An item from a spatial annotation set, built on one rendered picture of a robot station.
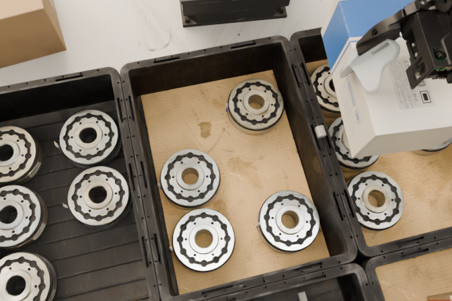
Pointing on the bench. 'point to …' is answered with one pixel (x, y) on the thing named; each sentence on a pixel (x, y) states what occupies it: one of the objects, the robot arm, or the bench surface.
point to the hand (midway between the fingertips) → (393, 65)
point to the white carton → (345, 21)
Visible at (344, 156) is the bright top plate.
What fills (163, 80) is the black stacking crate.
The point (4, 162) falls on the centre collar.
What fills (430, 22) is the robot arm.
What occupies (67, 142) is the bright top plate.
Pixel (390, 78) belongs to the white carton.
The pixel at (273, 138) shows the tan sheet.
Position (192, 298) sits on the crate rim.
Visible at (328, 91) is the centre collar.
